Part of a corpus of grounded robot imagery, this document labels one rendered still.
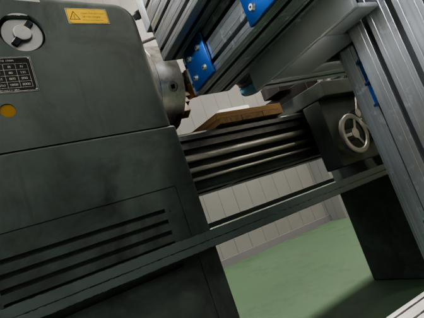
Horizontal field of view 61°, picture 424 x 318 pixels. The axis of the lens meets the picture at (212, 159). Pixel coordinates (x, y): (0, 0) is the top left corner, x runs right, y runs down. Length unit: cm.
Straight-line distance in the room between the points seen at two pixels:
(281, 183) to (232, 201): 76
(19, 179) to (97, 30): 45
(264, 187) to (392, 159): 385
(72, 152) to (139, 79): 28
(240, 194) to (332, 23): 380
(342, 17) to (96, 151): 61
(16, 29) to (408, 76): 85
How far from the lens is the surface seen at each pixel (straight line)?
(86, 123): 94
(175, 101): 122
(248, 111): 129
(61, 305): 82
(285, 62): 68
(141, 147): 95
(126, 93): 100
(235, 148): 122
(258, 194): 446
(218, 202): 418
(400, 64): 61
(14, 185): 87
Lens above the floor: 60
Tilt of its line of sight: 8 degrees up
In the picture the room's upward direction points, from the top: 19 degrees counter-clockwise
